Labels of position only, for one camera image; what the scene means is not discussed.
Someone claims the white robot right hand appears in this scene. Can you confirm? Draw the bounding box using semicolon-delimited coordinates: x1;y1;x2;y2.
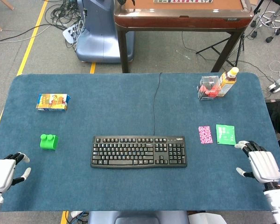
234;140;280;185

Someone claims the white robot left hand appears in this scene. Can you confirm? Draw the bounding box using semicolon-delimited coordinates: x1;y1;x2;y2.
0;152;31;193

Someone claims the black computer keyboard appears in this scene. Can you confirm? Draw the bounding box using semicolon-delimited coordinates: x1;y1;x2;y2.
90;135;188;169

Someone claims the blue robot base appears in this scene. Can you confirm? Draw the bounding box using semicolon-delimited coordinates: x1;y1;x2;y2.
75;0;135;63

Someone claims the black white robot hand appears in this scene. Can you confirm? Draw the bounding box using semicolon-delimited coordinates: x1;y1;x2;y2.
117;0;136;7

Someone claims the green sachet packet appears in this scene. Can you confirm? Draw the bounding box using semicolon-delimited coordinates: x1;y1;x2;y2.
215;124;237;146

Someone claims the green plastic block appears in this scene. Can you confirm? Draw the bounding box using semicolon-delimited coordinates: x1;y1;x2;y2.
39;133;59;151

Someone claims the pink patterned card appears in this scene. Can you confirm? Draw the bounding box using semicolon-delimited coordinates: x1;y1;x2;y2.
198;126;214;145

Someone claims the white power strip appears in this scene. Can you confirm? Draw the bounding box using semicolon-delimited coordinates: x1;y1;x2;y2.
267;77;280;94
62;22;84;45

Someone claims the orange blue snack box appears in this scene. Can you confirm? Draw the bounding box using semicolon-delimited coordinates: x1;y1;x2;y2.
35;93;72;112

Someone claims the yellow capped tea bottle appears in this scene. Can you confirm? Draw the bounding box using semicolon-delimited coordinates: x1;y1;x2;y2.
216;67;239;98

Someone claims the clear box with red pieces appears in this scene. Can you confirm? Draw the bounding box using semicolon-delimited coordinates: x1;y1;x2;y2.
196;76;221;101

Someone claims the black tripod stand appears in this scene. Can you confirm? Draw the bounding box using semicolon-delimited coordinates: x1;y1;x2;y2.
196;34;245;69

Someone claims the blue grey robot torso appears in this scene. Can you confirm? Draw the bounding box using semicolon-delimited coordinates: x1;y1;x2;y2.
87;210;190;224

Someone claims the blue felt table mat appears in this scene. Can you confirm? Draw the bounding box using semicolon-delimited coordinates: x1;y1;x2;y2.
0;72;280;212

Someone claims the chrome stool with casters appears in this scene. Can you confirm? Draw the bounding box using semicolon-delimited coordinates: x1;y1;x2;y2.
250;0;280;43

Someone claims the brown mahjong table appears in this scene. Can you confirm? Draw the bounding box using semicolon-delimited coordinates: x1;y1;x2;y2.
113;0;253;74

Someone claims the row of mahjong tiles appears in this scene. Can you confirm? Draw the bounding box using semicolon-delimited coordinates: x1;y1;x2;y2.
153;0;213;4

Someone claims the thin dark wire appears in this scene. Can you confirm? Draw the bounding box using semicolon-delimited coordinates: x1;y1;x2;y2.
152;72;163;137

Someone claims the black floor cable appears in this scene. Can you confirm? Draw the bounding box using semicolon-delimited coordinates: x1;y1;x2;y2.
0;23;61;44

